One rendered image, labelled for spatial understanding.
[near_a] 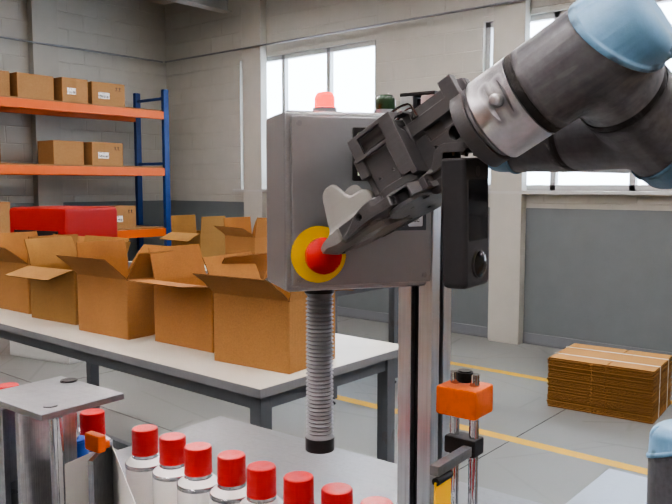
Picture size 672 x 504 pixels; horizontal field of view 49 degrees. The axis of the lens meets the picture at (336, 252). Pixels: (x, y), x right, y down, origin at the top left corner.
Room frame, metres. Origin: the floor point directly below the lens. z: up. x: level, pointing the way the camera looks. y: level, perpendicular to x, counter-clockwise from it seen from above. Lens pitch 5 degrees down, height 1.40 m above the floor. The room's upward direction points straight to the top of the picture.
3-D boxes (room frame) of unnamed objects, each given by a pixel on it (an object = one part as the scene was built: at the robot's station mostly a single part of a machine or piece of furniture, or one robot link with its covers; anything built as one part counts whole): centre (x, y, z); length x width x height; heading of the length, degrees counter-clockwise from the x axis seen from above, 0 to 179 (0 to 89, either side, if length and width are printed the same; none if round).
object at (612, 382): (4.62, -1.75, 0.16); 0.64 x 0.53 x 0.31; 54
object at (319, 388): (0.88, 0.02, 1.18); 0.04 x 0.04 x 0.21
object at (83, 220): (6.08, 2.24, 0.61); 0.70 x 0.60 x 1.22; 61
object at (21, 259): (3.71, 1.54, 0.97); 0.45 x 0.40 x 0.37; 142
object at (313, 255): (0.76, 0.01, 1.32); 0.04 x 0.03 x 0.04; 107
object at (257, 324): (2.60, 0.22, 0.97); 0.51 x 0.42 x 0.37; 145
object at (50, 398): (0.88, 0.35, 1.14); 0.14 x 0.11 x 0.01; 52
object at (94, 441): (0.89, 0.29, 1.08); 0.03 x 0.02 x 0.02; 52
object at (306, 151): (0.83, -0.01, 1.38); 0.17 x 0.10 x 0.19; 107
